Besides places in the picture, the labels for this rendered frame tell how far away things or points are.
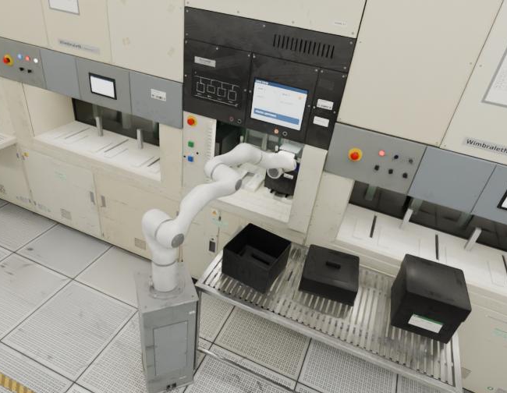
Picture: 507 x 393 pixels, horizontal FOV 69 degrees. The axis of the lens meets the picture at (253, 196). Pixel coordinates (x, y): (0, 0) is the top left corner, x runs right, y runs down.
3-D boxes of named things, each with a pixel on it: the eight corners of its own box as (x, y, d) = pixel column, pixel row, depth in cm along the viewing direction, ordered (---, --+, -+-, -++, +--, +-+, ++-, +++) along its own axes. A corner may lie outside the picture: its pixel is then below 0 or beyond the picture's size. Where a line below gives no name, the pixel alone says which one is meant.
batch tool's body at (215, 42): (177, 282, 288) (178, 7, 181) (229, 220, 363) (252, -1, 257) (282, 327, 265) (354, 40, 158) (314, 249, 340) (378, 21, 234)
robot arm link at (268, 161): (272, 143, 188) (297, 157, 214) (246, 150, 196) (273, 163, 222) (274, 160, 186) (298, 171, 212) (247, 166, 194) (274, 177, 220)
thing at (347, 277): (298, 290, 194) (303, 273, 187) (306, 255, 218) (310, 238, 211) (353, 306, 189) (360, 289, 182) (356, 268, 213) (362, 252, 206)
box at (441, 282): (388, 325, 182) (406, 290, 168) (389, 285, 205) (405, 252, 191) (449, 345, 176) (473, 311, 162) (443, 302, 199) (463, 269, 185)
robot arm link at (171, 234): (152, 239, 172) (173, 257, 163) (142, 224, 163) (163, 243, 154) (226, 173, 190) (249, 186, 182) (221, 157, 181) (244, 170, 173)
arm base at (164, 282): (149, 302, 176) (147, 275, 166) (143, 275, 190) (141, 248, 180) (188, 294, 183) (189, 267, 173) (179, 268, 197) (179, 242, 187)
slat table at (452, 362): (190, 369, 230) (194, 285, 189) (232, 302, 278) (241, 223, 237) (402, 472, 196) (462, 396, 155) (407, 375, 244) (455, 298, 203)
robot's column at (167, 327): (147, 398, 212) (140, 313, 171) (140, 356, 233) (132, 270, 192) (194, 383, 223) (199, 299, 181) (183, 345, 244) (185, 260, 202)
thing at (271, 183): (260, 191, 245) (267, 148, 228) (271, 178, 262) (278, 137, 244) (295, 202, 239) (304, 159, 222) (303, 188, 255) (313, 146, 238)
